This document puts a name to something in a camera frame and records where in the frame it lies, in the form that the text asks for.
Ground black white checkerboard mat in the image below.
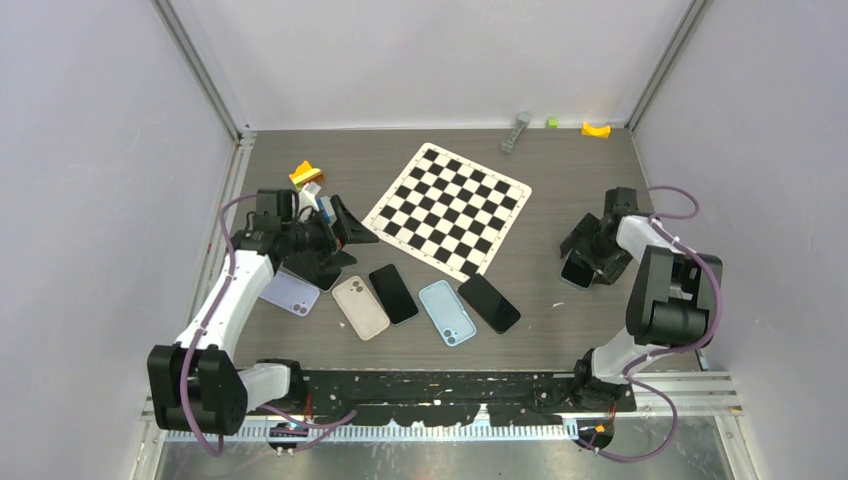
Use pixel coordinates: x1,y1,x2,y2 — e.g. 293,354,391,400
363,142,532,282

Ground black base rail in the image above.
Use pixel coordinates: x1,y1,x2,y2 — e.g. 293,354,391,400
271,370,636,427

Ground yellow arch block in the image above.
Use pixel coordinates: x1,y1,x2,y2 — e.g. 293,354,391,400
581,122,612,139

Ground black phone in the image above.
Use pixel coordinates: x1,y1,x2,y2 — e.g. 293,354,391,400
559,254,596,290

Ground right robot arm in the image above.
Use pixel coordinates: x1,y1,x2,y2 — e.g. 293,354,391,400
559,187,723,411

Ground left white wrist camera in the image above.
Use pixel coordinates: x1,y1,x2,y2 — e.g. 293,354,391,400
298,182,321,217

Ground light blue phone case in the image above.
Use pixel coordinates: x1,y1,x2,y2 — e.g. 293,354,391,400
418,280,477,347

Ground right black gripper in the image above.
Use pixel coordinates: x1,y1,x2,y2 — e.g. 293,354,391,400
560,213,633,287

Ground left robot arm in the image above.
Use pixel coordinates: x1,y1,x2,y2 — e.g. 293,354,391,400
147,189,379,436

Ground lavender phone case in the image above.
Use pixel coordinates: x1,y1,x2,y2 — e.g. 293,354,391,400
259,271,321,317

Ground green blue brick stack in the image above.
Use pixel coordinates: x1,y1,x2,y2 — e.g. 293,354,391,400
316,196,336,226

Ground grey metal bracket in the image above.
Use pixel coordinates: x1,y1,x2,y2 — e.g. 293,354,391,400
500,112,532,154

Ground cream phone case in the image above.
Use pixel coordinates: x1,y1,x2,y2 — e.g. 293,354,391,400
331,276,390,341

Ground yellow orange brick stack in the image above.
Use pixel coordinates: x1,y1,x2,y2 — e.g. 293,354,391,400
289,161,324,190

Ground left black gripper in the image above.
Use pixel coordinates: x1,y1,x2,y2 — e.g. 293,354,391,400
282,196,377,273

